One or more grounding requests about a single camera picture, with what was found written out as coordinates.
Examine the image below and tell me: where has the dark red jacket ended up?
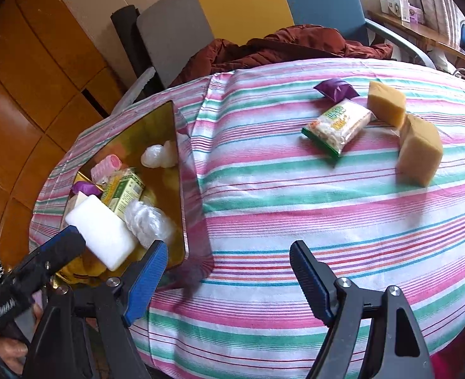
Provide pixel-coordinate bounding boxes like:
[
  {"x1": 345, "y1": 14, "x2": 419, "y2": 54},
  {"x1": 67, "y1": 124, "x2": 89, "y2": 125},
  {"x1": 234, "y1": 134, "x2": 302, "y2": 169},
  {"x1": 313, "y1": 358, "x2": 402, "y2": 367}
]
[{"x1": 169, "y1": 24, "x2": 393, "y2": 87}]

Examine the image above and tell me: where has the pink hair roller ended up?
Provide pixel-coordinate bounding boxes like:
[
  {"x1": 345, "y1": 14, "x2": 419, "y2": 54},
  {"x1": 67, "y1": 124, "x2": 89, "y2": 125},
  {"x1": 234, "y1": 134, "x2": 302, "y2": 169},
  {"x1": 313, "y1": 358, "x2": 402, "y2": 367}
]
[{"x1": 91, "y1": 155, "x2": 123, "y2": 184}]

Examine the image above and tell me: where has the person's left hand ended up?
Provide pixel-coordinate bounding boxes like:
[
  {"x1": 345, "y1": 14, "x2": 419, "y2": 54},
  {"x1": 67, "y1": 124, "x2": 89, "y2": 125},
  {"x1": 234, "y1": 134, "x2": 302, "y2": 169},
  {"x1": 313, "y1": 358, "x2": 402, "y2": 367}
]
[{"x1": 0, "y1": 335, "x2": 30, "y2": 369}]

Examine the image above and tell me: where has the green white snack packet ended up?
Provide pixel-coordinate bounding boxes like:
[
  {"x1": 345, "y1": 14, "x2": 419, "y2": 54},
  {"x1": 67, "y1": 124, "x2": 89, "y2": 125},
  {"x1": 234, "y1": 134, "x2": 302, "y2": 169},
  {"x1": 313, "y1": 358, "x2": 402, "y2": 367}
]
[{"x1": 301, "y1": 98, "x2": 373, "y2": 158}]

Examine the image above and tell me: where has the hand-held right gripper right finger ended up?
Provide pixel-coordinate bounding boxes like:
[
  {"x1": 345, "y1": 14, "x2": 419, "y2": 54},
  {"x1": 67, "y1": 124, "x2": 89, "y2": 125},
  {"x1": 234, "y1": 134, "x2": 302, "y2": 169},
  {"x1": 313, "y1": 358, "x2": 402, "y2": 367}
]
[{"x1": 289, "y1": 240, "x2": 434, "y2": 379}]

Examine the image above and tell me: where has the white crumpled plastic ball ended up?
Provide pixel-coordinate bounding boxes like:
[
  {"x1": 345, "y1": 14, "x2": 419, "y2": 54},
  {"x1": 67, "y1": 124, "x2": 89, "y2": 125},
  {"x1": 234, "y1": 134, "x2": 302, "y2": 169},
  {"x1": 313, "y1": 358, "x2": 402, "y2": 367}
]
[{"x1": 141, "y1": 142, "x2": 178, "y2": 169}]

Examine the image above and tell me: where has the gold metal tray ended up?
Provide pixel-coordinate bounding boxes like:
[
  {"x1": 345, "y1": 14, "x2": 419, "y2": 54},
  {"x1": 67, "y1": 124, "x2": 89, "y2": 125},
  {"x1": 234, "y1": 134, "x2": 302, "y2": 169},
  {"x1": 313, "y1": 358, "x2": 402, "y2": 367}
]
[{"x1": 53, "y1": 100, "x2": 214, "y2": 285}]

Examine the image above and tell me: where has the grey yellow blue chair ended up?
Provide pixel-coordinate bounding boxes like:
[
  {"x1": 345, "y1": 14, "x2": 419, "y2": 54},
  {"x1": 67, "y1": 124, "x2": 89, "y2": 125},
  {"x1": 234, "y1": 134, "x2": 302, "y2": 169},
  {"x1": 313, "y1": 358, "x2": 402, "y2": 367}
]
[{"x1": 116, "y1": 0, "x2": 438, "y2": 105}]

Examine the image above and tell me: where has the green yellow carton box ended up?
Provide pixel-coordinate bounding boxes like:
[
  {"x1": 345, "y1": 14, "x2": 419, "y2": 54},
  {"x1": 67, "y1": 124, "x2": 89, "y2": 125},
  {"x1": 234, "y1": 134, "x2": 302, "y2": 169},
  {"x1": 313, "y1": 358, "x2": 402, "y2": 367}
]
[{"x1": 100, "y1": 168, "x2": 146, "y2": 214}]

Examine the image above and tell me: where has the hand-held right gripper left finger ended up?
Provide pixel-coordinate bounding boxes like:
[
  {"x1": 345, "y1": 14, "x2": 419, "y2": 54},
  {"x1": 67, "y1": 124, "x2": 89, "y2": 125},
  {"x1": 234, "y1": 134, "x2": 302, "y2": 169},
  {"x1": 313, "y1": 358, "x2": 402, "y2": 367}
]
[{"x1": 21, "y1": 240, "x2": 169, "y2": 379}]

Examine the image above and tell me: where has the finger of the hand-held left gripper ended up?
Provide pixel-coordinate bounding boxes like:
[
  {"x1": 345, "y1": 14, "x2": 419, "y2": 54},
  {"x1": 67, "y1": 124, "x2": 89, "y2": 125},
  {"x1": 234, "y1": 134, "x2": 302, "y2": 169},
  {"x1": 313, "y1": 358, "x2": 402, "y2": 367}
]
[{"x1": 4, "y1": 225, "x2": 88, "y2": 291}]

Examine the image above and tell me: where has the yellow sponge block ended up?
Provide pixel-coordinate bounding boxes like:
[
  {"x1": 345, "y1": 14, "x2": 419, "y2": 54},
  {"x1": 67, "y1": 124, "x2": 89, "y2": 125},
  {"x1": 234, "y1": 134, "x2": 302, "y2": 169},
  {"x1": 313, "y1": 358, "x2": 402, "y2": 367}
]
[
  {"x1": 396, "y1": 114, "x2": 444, "y2": 187},
  {"x1": 367, "y1": 81, "x2": 408, "y2": 129}
]

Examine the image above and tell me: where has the white foam block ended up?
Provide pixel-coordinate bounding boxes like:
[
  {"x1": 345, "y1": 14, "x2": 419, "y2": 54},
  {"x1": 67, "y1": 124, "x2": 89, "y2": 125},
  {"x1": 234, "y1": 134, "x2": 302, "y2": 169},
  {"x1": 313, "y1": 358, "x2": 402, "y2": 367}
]
[{"x1": 64, "y1": 195, "x2": 139, "y2": 272}]

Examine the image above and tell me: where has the yellow knitted cloth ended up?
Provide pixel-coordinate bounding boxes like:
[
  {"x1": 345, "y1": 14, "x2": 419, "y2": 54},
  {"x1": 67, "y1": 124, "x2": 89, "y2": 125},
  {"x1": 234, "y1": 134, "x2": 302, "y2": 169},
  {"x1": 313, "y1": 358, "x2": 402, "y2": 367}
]
[{"x1": 59, "y1": 250, "x2": 110, "y2": 285}]

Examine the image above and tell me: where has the wooden desk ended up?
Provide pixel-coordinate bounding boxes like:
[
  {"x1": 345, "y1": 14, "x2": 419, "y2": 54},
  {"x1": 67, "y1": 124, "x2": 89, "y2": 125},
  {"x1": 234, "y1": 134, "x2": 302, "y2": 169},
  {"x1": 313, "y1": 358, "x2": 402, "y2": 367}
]
[{"x1": 367, "y1": 10, "x2": 465, "y2": 64}]

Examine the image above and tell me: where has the clear plastic bag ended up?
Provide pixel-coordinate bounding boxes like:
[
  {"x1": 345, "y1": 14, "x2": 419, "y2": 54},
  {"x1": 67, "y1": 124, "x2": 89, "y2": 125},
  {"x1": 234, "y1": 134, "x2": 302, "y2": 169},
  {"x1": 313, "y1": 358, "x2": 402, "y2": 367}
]
[{"x1": 124, "y1": 201, "x2": 177, "y2": 248}]

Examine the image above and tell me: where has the purple packet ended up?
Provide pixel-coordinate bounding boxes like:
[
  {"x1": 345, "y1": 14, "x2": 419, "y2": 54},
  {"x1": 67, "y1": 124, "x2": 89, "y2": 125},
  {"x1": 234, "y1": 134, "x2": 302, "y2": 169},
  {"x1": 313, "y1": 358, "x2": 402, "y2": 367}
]
[
  {"x1": 313, "y1": 78, "x2": 360, "y2": 101},
  {"x1": 71, "y1": 182, "x2": 99, "y2": 197}
]

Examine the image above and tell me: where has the black rolled mat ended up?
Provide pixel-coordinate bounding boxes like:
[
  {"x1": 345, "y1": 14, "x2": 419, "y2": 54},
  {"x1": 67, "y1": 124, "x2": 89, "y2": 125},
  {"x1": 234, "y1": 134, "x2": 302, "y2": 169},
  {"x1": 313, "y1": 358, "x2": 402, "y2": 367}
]
[{"x1": 111, "y1": 6, "x2": 154, "y2": 84}]

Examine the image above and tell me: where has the pink green striped tablecloth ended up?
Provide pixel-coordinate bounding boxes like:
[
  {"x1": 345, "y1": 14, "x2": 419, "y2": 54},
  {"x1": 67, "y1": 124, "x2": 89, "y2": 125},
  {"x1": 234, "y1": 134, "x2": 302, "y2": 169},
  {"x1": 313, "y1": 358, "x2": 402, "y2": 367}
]
[{"x1": 29, "y1": 57, "x2": 465, "y2": 376}]

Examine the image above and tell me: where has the wooden wardrobe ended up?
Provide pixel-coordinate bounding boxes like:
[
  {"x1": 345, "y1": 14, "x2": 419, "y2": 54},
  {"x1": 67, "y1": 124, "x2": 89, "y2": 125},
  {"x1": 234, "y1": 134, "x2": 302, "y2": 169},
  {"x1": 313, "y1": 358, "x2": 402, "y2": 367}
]
[{"x1": 0, "y1": 0, "x2": 128, "y2": 269}]

